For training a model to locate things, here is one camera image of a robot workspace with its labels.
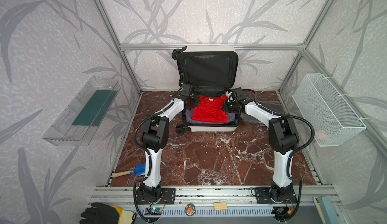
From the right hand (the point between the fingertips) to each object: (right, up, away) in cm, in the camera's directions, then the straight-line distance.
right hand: (221, 103), depth 99 cm
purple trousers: (+6, -9, -3) cm, 12 cm away
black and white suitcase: (-6, +21, -3) cm, 22 cm away
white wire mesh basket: (+42, -7, -39) cm, 57 cm away
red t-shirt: (-7, -4, 0) cm, 8 cm away
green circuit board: (-36, -52, -28) cm, 69 cm away
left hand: (-14, +4, 0) cm, 15 cm away
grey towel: (+40, -3, +10) cm, 41 cm away
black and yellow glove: (-59, -51, -31) cm, 84 cm away
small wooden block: (-4, -49, -28) cm, 57 cm away
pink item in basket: (+45, -15, -27) cm, 55 cm away
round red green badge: (-18, -50, -29) cm, 61 cm away
